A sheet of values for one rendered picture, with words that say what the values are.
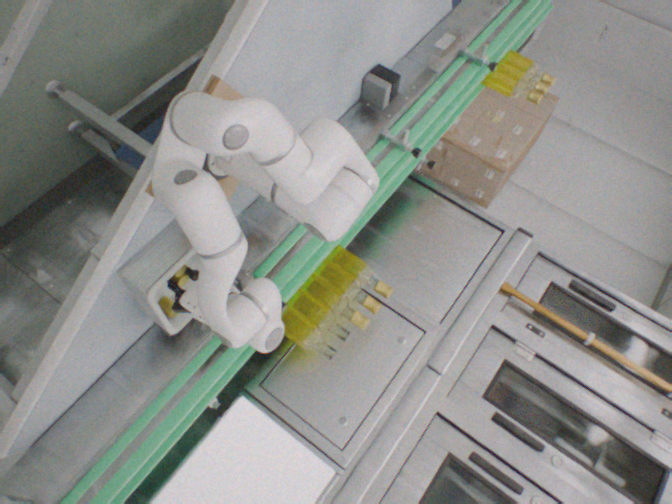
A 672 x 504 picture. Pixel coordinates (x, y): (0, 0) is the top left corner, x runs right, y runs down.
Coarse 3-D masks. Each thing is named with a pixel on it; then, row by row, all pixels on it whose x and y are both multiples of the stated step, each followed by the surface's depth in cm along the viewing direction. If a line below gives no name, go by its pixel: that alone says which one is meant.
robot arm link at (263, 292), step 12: (252, 288) 97; (264, 288) 97; (276, 288) 98; (252, 300) 95; (264, 300) 96; (276, 300) 98; (264, 312) 96; (276, 312) 99; (276, 324) 101; (264, 336) 100; (276, 336) 103; (264, 348) 101
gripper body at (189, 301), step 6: (192, 288) 111; (234, 288) 110; (186, 294) 110; (192, 294) 110; (180, 300) 110; (186, 300) 109; (192, 300) 109; (186, 306) 109; (192, 306) 108; (198, 306) 108; (192, 312) 109; (198, 312) 107; (198, 318) 109
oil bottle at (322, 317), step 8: (296, 296) 137; (304, 296) 137; (288, 304) 136; (296, 304) 135; (304, 304) 135; (312, 304) 136; (320, 304) 136; (304, 312) 134; (312, 312) 134; (320, 312) 135; (328, 312) 135; (312, 320) 134; (320, 320) 133; (328, 320) 134; (320, 328) 134; (328, 328) 134
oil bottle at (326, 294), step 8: (312, 280) 139; (320, 280) 139; (304, 288) 138; (312, 288) 138; (320, 288) 138; (328, 288) 138; (312, 296) 138; (320, 296) 137; (328, 296) 137; (336, 296) 137; (344, 296) 138; (328, 304) 136; (336, 304) 136; (344, 304) 137; (336, 312) 136
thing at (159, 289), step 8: (192, 248) 107; (184, 256) 107; (192, 256) 121; (176, 264) 106; (192, 264) 124; (200, 264) 122; (168, 272) 104; (160, 280) 104; (152, 288) 103; (160, 288) 118; (184, 288) 126; (152, 296) 103; (160, 296) 120; (168, 296) 123; (152, 304) 105; (160, 312) 109; (160, 320) 113; (168, 320) 121; (176, 320) 122; (184, 320) 122; (168, 328) 116; (176, 328) 121
